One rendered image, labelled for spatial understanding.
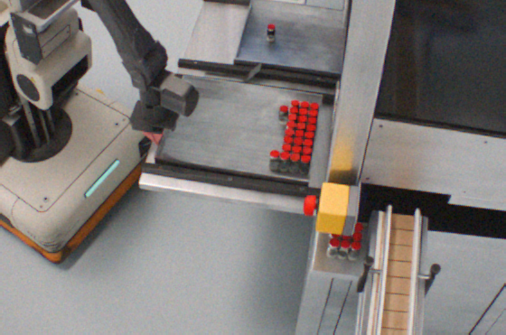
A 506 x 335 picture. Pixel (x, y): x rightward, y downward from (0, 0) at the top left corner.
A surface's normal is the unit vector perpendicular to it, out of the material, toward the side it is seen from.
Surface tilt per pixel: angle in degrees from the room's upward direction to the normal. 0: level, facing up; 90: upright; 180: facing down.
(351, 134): 90
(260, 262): 0
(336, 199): 0
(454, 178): 90
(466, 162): 90
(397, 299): 0
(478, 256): 90
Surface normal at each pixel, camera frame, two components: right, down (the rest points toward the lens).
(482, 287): -0.17, 0.75
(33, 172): 0.02, -0.65
